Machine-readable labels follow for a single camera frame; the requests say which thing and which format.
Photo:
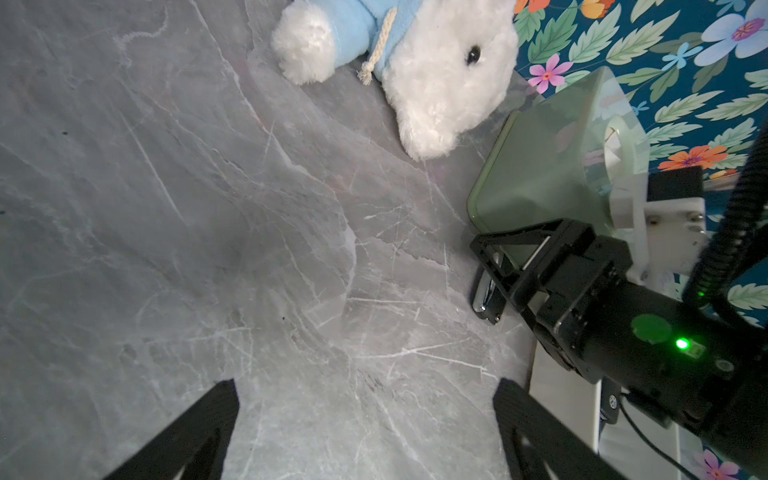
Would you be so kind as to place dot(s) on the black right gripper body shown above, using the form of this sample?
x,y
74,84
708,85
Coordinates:
x,y
660,350

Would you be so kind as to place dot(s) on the white teddy bear blue shirt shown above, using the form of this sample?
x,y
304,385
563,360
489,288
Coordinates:
x,y
444,66

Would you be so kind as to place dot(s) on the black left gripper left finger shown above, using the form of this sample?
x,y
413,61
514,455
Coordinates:
x,y
194,446

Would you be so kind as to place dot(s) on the black slim Porsche key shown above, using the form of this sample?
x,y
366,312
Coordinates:
x,y
487,301

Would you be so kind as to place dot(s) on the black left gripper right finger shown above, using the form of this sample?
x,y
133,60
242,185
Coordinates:
x,y
537,445

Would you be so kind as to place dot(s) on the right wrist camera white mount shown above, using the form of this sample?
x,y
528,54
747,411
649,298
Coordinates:
x,y
662,216

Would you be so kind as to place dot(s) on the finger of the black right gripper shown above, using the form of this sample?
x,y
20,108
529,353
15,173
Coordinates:
x,y
517,261

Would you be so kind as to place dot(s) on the green tissue box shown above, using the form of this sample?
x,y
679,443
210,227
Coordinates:
x,y
560,159

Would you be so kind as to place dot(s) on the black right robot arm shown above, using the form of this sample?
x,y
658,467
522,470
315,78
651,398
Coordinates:
x,y
738,429

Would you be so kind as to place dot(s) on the white storage box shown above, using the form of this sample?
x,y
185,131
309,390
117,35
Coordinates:
x,y
627,445

